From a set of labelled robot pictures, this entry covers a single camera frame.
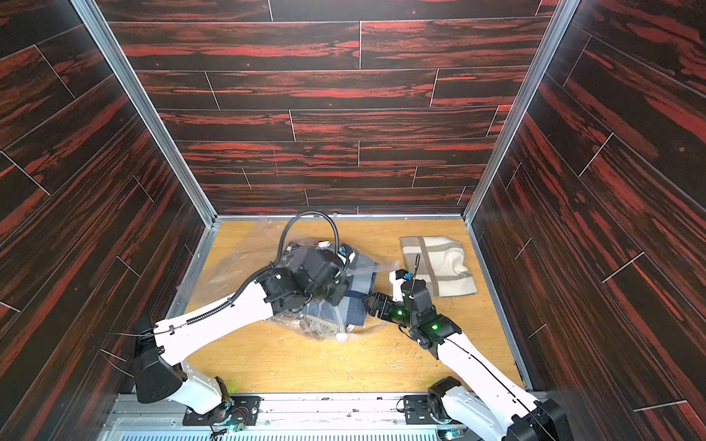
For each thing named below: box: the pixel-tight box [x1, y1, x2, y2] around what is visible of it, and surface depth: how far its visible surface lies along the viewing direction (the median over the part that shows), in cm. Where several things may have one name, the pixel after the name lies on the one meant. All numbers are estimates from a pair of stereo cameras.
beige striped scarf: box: [399, 236, 479, 298], surface depth 106 cm
